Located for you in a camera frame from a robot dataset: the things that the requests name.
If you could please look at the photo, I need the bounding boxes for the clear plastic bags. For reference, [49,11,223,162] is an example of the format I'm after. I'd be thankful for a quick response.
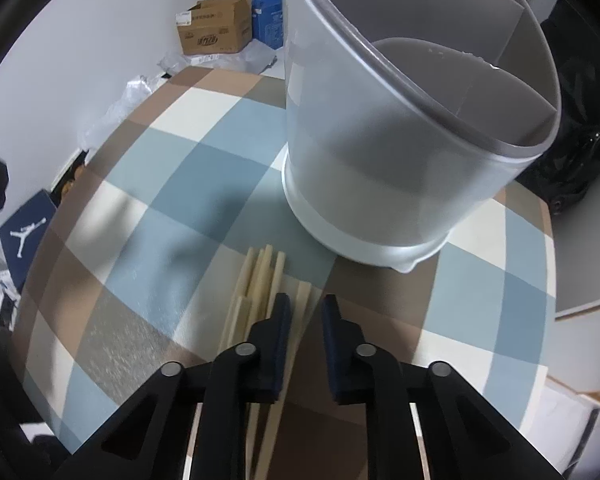
[78,39,284,162]

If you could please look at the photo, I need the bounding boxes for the wooden chopstick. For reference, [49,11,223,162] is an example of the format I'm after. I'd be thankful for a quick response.
[245,245,273,479]
[263,252,286,318]
[218,247,254,353]
[253,282,312,480]

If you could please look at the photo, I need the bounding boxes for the blue cardboard box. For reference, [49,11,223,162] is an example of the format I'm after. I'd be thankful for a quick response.
[251,0,284,50]

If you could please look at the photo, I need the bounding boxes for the black backpack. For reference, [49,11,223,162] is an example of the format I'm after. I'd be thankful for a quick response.
[517,0,600,216]

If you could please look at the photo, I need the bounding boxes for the navy Jordan shoe box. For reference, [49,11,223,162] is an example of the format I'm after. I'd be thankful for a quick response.
[0,190,57,292]

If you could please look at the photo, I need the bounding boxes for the brown cardboard box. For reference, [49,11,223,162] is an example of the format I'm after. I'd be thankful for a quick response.
[175,0,252,55]

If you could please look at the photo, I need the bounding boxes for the grey divided utensil holder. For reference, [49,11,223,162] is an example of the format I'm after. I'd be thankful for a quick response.
[283,0,560,273]

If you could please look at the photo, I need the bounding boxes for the wooden chopstick in pile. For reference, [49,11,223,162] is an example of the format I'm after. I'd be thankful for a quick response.
[263,252,286,318]
[245,245,273,479]
[218,247,254,353]

